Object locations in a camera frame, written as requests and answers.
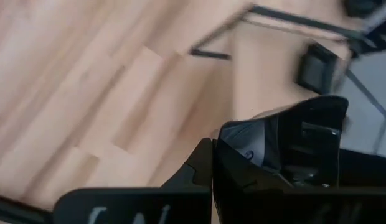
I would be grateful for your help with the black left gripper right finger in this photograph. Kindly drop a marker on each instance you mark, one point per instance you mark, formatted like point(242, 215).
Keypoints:
point(274, 205)

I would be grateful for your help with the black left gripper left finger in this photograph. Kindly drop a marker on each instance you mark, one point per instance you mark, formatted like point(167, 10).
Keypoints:
point(134, 205)

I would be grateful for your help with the small square black plate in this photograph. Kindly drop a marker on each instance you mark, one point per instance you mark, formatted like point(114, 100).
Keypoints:
point(317, 68)

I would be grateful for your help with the wooden shelf with black legs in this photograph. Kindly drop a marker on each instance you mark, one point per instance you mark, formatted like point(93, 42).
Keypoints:
point(267, 77)

